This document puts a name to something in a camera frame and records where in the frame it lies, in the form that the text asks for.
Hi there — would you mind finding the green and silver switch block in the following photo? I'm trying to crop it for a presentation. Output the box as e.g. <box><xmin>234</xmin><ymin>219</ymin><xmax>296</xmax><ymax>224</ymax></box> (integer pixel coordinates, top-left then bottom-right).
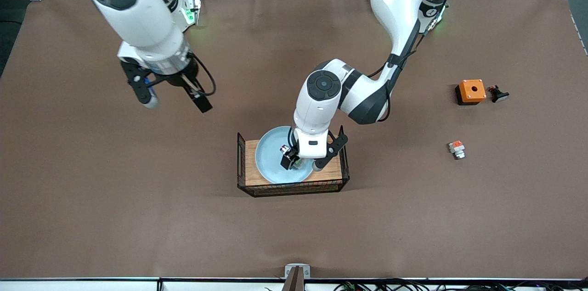
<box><xmin>279</xmin><ymin>144</ymin><xmax>303</xmax><ymax>166</ymax></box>

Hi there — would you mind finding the light blue round plate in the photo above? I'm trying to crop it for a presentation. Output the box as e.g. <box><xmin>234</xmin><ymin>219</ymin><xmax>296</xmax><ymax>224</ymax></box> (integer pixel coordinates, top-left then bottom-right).
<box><xmin>255</xmin><ymin>126</ymin><xmax>315</xmax><ymax>185</ymax></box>

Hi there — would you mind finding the black push button head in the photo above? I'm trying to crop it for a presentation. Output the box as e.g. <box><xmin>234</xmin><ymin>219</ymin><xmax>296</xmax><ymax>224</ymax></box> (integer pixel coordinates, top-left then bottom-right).
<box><xmin>487</xmin><ymin>85</ymin><xmax>510</xmax><ymax>103</ymax></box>

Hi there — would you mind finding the wooden board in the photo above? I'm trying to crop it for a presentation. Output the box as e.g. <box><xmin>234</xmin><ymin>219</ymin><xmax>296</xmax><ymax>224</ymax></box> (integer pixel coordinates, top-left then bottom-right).
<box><xmin>245</xmin><ymin>134</ymin><xmax>343</xmax><ymax>186</ymax></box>

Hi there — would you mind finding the brown table cover sheet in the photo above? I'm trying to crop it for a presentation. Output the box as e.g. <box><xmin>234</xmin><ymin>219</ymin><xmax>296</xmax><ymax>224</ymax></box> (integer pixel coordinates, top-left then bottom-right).
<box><xmin>0</xmin><ymin>0</ymin><xmax>588</xmax><ymax>280</ymax></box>

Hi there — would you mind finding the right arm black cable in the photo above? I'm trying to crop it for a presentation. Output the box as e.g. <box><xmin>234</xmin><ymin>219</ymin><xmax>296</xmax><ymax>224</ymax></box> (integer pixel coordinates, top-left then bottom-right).
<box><xmin>189</xmin><ymin>52</ymin><xmax>217</xmax><ymax>97</ymax></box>

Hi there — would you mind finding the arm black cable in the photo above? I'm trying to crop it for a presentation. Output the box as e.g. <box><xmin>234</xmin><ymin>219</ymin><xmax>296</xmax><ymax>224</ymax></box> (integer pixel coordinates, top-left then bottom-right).
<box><xmin>367</xmin><ymin>20</ymin><xmax>425</xmax><ymax>80</ymax></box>
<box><xmin>189</xmin><ymin>52</ymin><xmax>217</xmax><ymax>97</ymax></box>

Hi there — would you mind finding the wooden tray with wire sides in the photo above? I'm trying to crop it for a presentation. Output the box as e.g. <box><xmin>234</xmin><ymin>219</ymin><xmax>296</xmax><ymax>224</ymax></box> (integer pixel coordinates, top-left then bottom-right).
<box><xmin>237</xmin><ymin>125</ymin><xmax>350</xmax><ymax>198</ymax></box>

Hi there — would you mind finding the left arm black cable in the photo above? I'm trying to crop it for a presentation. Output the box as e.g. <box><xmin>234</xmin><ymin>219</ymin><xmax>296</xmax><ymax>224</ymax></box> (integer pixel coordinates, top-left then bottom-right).
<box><xmin>367</xmin><ymin>20</ymin><xmax>425</xmax><ymax>80</ymax></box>

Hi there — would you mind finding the black cable bundle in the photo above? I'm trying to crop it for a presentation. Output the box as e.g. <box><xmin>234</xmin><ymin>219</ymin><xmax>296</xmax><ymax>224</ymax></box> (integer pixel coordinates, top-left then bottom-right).
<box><xmin>264</xmin><ymin>280</ymin><xmax>588</xmax><ymax>291</ymax></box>

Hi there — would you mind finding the orange button enclosure box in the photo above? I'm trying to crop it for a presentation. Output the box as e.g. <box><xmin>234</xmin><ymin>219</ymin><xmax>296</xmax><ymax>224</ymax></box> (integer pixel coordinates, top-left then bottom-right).
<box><xmin>455</xmin><ymin>79</ymin><xmax>487</xmax><ymax>106</ymax></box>

